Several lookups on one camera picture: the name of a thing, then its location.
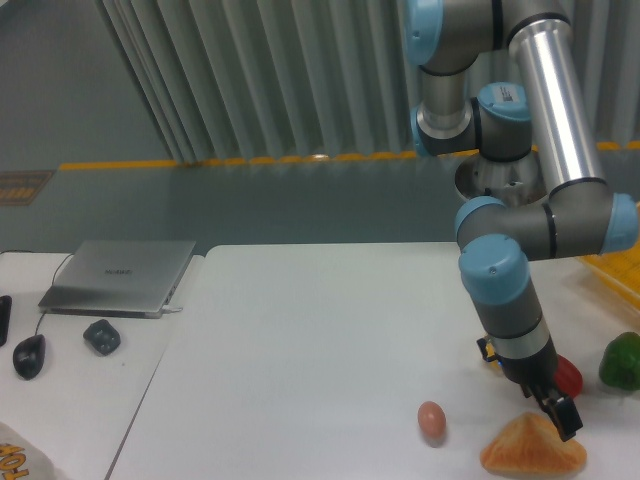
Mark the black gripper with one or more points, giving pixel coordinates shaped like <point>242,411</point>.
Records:
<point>535,374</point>

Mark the orange triangular bread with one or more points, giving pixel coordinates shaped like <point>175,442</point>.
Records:
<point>530,445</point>

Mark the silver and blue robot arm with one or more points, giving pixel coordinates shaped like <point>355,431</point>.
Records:
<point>499,78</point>

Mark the yellow plastic basket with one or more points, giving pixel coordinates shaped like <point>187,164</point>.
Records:
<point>619,271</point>

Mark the red bell pepper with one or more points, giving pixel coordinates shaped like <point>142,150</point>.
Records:
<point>568,378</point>

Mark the green bell pepper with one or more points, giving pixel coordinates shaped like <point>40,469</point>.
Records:
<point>619,367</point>

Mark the brown egg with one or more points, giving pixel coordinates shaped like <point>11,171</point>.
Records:
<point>431,420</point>

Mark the black power adapter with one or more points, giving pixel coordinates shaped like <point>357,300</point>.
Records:
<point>102,337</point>

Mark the silver closed laptop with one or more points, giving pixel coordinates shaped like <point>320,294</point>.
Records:
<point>119,278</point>

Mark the black computer mouse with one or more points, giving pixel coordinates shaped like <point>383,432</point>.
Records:
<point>28,356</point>

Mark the white printed bag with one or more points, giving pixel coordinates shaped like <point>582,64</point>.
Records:
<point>20,460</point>

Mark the black phone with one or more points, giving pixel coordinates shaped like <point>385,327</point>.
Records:
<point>5,315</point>

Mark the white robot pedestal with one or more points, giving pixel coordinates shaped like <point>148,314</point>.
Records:
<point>516,183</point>

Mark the white laptop cable plug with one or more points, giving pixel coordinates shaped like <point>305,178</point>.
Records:
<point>171,309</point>

